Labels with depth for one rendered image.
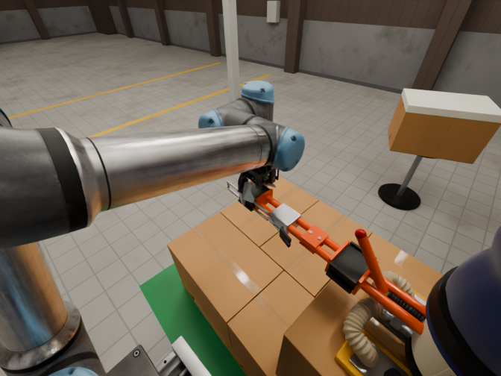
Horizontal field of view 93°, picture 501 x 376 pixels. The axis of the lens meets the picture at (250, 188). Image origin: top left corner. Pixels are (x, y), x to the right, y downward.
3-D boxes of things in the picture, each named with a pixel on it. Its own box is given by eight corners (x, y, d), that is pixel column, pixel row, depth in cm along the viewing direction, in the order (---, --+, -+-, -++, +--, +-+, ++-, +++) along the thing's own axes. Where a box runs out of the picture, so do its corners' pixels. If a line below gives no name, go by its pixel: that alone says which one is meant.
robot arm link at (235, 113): (228, 126, 42) (268, 107, 48) (191, 109, 48) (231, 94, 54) (232, 163, 47) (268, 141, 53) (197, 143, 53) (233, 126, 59)
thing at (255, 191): (272, 200, 79) (273, 189, 76) (256, 211, 75) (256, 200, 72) (255, 188, 84) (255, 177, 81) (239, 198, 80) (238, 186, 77)
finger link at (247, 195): (247, 215, 71) (255, 188, 67) (234, 204, 74) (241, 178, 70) (253, 212, 73) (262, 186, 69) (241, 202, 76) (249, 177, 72)
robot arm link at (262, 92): (230, 86, 52) (256, 76, 57) (233, 130, 60) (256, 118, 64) (256, 94, 48) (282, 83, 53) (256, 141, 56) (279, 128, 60)
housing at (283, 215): (300, 224, 72) (302, 214, 69) (285, 236, 68) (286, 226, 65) (283, 212, 76) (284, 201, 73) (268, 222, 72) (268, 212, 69)
